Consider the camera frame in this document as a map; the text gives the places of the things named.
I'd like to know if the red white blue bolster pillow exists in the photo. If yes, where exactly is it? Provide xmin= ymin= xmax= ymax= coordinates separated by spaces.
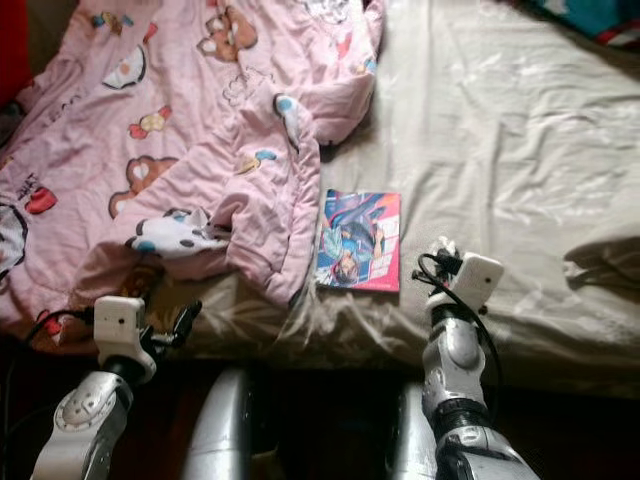
xmin=510 ymin=0 xmax=640 ymax=49

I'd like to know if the pink cartoon print quilt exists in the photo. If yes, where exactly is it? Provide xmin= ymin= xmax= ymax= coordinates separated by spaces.
xmin=0 ymin=0 xmax=388 ymax=341

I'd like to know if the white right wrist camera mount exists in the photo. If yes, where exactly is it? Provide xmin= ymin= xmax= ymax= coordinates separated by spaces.
xmin=450 ymin=252 xmax=505 ymax=313

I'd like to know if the red cushion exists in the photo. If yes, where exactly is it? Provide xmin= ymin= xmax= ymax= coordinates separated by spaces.
xmin=0 ymin=0 xmax=33 ymax=109

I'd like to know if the beige bed sheet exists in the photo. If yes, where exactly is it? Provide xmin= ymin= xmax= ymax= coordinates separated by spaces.
xmin=120 ymin=0 xmax=640 ymax=376

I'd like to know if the manga book pink blue cover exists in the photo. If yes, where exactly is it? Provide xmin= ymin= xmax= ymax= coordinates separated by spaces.
xmin=314 ymin=189 xmax=402 ymax=294

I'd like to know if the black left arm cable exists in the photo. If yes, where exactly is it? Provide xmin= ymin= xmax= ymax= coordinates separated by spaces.
xmin=5 ymin=308 xmax=101 ymax=480

